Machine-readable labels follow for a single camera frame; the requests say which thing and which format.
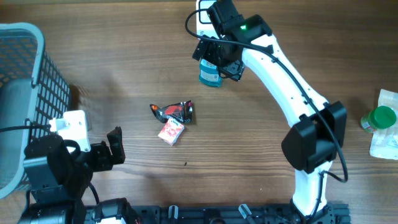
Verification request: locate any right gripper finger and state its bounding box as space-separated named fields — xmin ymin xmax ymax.
xmin=192 ymin=40 xmax=208 ymax=61
xmin=221 ymin=60 xmax=245 ymax=82

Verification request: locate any blue mouthwash bottle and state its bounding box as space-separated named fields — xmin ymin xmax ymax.
xmin=199 ymin=59 xmax=222 ymax=87

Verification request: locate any black red snack packet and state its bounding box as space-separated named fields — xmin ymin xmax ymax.
xmin=150 ymin=100 xmax=193 ymax=123

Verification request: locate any green lid jar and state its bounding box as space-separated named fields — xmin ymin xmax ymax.
xmin=360 ymin=106 xmax=397 ymax=133

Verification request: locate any beige paper pouch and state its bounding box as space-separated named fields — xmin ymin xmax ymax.
xmin=369 ymin=89 xmax=397 ymax=160

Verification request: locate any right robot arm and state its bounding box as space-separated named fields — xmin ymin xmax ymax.
xmin=192 ymin=1 xmax=351 ymax=223

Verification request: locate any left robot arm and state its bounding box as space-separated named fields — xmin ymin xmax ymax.
xmin=19 ymin=126 xmax=126 ymax=223

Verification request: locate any white barcode scanner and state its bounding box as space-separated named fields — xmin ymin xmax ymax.
xmin=196 ymin=0 xmax=218 ymax=38

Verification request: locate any grey plastic shopping basket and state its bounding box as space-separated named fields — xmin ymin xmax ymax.
xmin=1 ymin=22 xmax=71 ymax=198

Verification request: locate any left camera cable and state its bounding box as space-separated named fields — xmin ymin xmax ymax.
xmin=0 ymin=124 xmax=52 ymax=133

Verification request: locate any camera cable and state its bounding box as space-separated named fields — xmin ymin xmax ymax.
xmin=0 ymin=124 xmax=52 ymax=133
xmin=185 ymin=8 xmax=348 ymax=218

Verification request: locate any right camera cable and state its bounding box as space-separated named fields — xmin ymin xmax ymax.
xmin=185 ymin=8 xmax=348 ymax=218

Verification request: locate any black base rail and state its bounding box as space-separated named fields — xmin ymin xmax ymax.
xmin=83 ymin=196 xmax=352 ymax=224

